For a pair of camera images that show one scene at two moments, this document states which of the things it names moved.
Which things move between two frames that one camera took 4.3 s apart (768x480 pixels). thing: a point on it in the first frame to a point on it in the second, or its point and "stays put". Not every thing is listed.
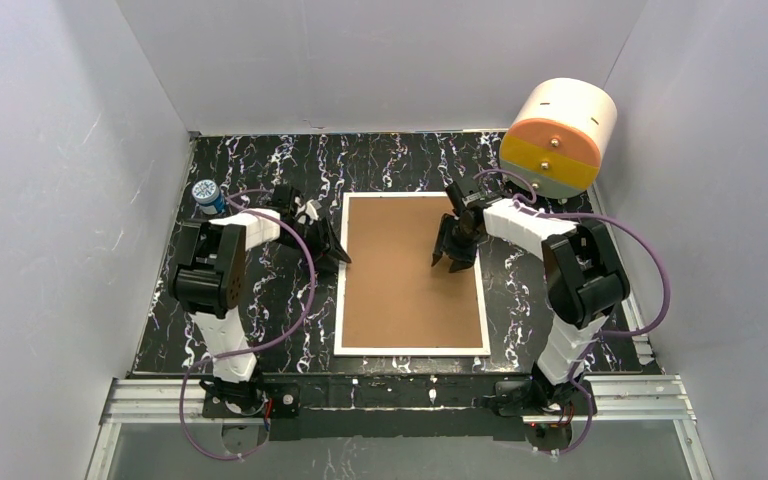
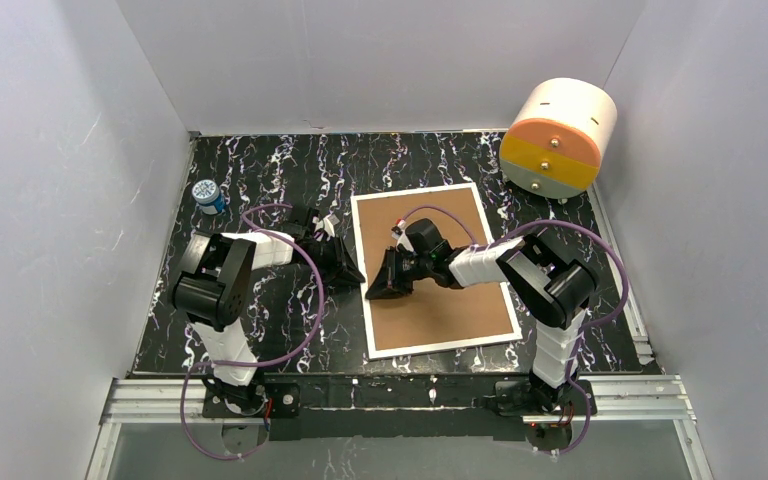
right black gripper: [456, 240] to [403, 267]
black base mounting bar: [398, 408] stays put
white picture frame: [343, 296] to [391, 352]
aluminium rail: [641, 399] stays put
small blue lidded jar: [207, 194] stays put
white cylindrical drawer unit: [557, 135] stays put
